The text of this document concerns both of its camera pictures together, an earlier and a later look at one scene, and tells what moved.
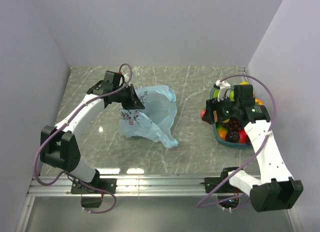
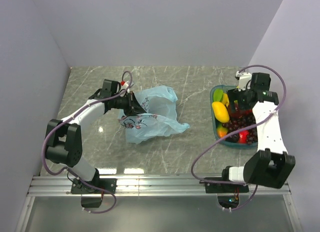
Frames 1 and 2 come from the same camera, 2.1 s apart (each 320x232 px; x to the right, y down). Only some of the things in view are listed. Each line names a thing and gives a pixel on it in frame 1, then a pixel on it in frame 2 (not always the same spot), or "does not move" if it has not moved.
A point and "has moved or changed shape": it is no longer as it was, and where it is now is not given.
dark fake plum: x=232 y=136 does not move
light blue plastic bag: x=155 y=122 has moved or changed shape
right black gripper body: x=224 y=109 → x=241 y=97
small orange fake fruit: x=221 y=131 does not move
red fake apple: x=242 y=136 does not move
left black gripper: x=134 y=101 → x=133 y=108
